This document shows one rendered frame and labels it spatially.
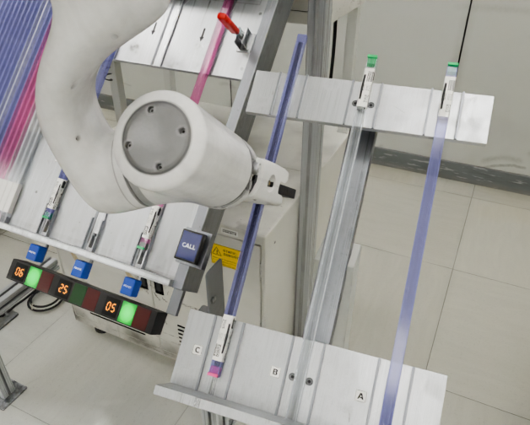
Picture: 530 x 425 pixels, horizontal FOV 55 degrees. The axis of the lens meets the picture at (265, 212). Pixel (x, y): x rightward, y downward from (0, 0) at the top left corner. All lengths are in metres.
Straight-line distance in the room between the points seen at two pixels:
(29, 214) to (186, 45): 0.44
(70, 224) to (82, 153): 0.55
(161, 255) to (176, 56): 0.38
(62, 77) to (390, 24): 2.25
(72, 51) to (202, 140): 0.11
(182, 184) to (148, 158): 0.03
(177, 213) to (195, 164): 0.49
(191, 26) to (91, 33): 0.64
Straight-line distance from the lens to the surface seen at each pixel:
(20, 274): 1.08
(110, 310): 0.94
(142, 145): 0.42
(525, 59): 2.56
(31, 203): 1.09
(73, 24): 0.41
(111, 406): 1.65
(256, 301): 1.26
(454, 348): 1.83
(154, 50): 1.05
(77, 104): 0.46
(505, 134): 2.67
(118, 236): 0.94
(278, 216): 1.20
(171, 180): 0.41
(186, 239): 0.82
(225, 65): 0.96
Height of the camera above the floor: 1.28
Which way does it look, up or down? 33 degrees down
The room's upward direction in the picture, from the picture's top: straight up
